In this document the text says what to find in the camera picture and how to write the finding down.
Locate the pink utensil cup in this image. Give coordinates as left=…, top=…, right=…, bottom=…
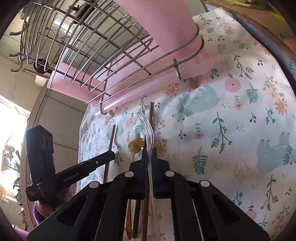
left=47, top=62, right=104, bottom=102
left=116, top=0, right=202, bottom=59

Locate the black chopstick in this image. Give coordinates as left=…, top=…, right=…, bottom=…
left=132, top=200, right=142, bottom=238

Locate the metal wire dish rack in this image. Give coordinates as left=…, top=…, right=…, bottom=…
left=9, top=0, right=205, bottom=115

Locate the pink utensil cup right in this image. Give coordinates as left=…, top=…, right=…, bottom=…
left=116, top=0, right=202, bottom=59

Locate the pink utensil cup left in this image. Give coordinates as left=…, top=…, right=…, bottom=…
left=47, top=62, right=104, bottom=102

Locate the floral bear print cloth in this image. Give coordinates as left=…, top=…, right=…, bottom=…
left=78, top=8, right=295, bottom=240

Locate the clear plastic fork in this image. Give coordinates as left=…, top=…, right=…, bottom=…
left=137, top=112, right=162, bottom=240

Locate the cardboard box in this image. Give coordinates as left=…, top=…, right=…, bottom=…
left=205, top=1, right=295, bottom=61

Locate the pink drip tray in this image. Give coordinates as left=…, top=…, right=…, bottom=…
left=94, top=44, right=204, bottom=114

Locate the person's left hand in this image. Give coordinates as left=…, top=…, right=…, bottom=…
left=35, top=188, right=74, bottom=218

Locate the brown wooden chopstick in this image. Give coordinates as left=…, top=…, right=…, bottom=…
left=141, top=102, right=154, bottom=240

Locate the dark wooden chopstick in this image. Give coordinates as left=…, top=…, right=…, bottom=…
left=103, top=125, right=116, bottom=184

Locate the gold metal spoon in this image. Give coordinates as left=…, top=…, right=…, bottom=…
left=126, top=138, right=144, bottom=240

